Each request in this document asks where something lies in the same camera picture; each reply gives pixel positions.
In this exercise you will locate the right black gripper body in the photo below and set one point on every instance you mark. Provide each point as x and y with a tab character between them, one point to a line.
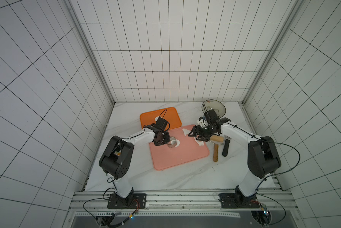
195	132

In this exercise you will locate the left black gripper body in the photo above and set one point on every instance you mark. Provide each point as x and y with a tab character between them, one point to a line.
163	139

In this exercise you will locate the wooden dough roller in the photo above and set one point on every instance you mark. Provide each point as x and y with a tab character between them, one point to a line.
216	140

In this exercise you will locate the white dough trim strip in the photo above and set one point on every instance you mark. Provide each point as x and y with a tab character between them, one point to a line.
186	134

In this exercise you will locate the small round metal cutter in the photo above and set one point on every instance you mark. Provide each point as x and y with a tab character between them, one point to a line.
171	142

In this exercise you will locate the pink silicone mat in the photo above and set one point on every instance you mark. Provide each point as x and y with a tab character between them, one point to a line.
164	157

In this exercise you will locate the black handled metal scraper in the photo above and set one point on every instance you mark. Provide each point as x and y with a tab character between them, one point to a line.
226	147

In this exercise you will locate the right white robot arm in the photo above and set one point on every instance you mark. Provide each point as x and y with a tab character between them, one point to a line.
262	155

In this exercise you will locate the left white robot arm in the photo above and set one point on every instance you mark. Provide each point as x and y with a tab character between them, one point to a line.
117	156

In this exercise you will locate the orange silicone mat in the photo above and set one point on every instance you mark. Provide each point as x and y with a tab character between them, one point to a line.
170	114

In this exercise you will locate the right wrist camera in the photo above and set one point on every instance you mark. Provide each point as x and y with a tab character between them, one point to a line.
202	122

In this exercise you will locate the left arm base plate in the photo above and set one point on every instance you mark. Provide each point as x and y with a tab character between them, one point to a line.
127	201

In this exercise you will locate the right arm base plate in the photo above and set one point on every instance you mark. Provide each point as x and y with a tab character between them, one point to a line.
238	201

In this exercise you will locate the aluminium mounting rail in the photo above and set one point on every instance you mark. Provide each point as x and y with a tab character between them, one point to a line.
187	208

